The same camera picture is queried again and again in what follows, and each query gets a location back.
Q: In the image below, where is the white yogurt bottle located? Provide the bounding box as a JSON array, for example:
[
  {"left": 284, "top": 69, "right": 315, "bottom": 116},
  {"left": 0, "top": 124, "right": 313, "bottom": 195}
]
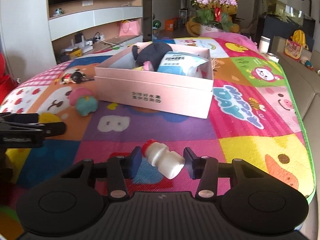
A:
[{"left": 141, "top": 139, "right": 185, "bottom": 179}]

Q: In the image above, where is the dark fish tank cabinet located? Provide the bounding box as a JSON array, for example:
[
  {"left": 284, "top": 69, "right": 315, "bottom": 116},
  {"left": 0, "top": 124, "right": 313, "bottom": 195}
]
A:
[{"left": 255, "top": 0, "right": 315, "bottom": 51}]

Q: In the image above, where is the black plush toy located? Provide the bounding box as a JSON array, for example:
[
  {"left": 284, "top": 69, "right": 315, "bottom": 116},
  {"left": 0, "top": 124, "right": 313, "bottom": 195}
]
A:
[{"left": 132, "top": 42, "right": 172, "bottom": 71}]

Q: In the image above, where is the orange paper bag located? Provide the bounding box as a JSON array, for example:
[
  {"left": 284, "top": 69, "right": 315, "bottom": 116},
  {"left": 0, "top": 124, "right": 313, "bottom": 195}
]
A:
[{"left": 165, "top": 18, "right": 176, "bottom": 31}]

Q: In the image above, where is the white thermos cup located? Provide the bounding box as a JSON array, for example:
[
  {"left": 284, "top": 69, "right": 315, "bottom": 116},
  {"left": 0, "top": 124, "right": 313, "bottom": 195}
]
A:
[{"left": 258, "top": 36, "right": 271, "bottom": 54}]

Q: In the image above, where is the yellow bear plush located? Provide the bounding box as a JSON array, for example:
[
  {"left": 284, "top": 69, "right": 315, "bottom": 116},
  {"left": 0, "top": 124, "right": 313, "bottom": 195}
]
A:
[{"left": 185, "top": 0, "right": 241, "bottom": 38}]

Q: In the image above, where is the pink cardboard box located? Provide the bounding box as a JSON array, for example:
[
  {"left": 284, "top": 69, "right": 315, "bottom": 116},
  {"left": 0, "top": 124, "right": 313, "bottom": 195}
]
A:
[{"left": 94, "top": 44, "right": 214, "bottom": 119}]

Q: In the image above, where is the pink green plush doll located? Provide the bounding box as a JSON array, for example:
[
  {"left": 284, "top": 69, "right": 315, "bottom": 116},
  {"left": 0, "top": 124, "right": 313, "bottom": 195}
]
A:
[{"left": 69, "top": 87, "right": 98, "bottom": 116}]

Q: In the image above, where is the black hair doll figure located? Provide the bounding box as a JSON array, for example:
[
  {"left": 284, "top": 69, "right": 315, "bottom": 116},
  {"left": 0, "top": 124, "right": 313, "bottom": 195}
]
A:
[{"left": 61, "top": 70, "right": 94, "bottom": 85}]

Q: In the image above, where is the red cartoon gift bag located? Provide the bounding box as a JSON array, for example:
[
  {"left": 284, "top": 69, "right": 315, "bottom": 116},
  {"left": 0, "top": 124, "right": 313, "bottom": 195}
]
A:
[{"left": 284, "top": 40, "right": 303, "bottom": 61}]

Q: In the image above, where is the beige sofa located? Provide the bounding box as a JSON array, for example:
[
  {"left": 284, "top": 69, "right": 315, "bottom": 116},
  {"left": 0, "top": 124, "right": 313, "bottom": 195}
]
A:
[{"left": 271, "top": 36, "right": 319, "bottom": 239}]

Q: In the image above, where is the white wood TV cabinet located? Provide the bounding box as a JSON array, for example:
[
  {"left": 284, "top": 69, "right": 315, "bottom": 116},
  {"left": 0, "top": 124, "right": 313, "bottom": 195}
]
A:
[{"left": 47, "top": 0, "right": 143, "bottom": 62}]

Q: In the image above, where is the purple orchid flower pot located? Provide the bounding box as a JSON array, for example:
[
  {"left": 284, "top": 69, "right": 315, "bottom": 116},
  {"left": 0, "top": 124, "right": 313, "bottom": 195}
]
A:
[{"left": 190, "top": 0, "right": 238, "bottom": 33}]

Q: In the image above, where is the blue tissue pack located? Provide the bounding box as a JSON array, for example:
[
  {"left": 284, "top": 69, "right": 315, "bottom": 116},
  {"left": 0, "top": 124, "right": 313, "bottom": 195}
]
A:
[{"left": 157, "top": 51, "right": 209, "bottom": 78}]

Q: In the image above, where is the yellow backpack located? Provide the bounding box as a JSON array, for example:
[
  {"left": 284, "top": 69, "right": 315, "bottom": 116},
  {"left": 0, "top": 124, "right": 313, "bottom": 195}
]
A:
[{"left": 291, "top": 29, "right": 309, "bottom": 50}]

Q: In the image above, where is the yellow pudding toy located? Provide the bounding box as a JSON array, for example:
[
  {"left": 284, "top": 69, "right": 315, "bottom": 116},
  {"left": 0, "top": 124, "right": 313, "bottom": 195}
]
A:
[{"left": 133, "top": 61, "right": 154, "bottom": 72}]

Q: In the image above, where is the pink gift bag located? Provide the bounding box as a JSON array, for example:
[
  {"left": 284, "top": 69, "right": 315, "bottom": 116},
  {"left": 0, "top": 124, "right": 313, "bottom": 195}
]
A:
[{"left": 119, "top": 20, "right": 140, "bottom": 37}]

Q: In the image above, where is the colourful cartoon play mat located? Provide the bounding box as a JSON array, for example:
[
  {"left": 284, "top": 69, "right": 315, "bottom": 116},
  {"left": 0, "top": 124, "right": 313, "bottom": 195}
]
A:
[{"left": 1, "top": 38, "right": 316, "bottom": 239}]

